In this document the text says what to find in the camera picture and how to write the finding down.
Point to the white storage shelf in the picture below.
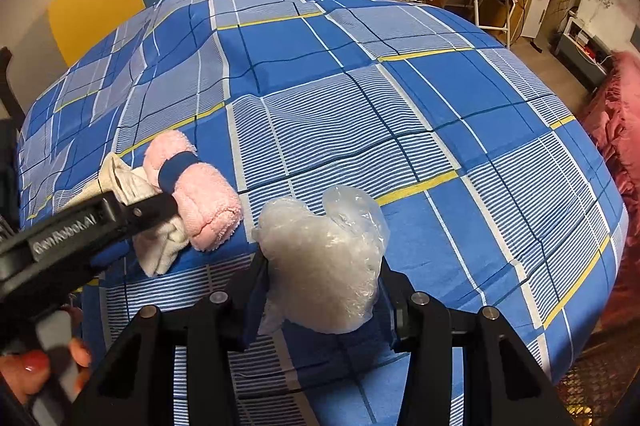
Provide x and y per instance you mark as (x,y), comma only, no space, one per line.
(585,55)

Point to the pink towel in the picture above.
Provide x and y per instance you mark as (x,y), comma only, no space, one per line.
(209,207)

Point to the blue plaid bed sheet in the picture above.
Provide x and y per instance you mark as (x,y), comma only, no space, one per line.
(495,196)

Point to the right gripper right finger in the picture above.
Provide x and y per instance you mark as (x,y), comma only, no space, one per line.
(401,309)

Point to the clear plastic bag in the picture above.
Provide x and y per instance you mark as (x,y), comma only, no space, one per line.
(323,270)

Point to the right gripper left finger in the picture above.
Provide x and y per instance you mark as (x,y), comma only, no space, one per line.
(247,292)

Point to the person left hand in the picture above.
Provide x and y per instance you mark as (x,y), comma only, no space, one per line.
(26,373)

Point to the white cloth sock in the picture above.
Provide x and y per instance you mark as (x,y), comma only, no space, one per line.
(160,236)

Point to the red pink blanket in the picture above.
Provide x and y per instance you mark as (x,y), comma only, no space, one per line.
(611,119)

